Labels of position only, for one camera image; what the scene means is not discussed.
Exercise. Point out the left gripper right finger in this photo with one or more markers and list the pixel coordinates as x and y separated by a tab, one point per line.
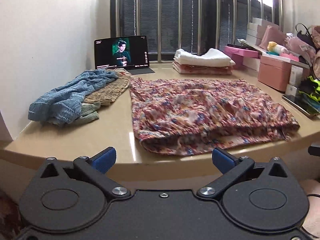
234	170

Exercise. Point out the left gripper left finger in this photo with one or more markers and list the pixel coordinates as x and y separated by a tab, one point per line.
93	170

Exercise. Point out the floral patterned dress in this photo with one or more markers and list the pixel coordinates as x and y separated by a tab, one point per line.
193	116

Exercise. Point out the neon yellow black garment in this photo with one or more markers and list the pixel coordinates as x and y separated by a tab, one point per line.
309	91

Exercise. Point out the blue knitted garment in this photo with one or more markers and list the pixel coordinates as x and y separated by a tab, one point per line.
62	105

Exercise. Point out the beige crochet garment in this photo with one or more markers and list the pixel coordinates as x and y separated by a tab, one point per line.
103	97

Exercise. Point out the white small carton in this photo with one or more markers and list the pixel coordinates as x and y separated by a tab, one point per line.
296	76

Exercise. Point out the large salmon pink box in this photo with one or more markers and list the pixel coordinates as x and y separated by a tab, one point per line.
275	73

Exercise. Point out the pink plastic tray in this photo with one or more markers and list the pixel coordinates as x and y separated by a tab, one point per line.
289	57

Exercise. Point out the pink bag in plastic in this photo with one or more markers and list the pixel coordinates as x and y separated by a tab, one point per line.
296	45

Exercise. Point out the white flat board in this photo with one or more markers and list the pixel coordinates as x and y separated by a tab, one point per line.
263	53

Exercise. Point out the yellow white plush toy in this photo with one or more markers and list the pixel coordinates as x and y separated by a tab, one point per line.
273	47

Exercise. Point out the magenta pink box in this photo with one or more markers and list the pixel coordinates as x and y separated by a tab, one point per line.
238	53

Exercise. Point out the folded white cloth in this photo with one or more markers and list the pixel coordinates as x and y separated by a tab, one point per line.
212	58

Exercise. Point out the tablet showing video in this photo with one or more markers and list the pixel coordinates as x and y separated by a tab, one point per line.
129	53

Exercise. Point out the pink padded jacket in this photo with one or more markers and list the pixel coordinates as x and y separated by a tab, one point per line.
315	34

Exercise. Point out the pink upright cushion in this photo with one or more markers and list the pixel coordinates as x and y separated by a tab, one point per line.
272	34

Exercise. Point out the stacked white boxes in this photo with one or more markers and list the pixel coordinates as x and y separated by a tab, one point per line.
256	30

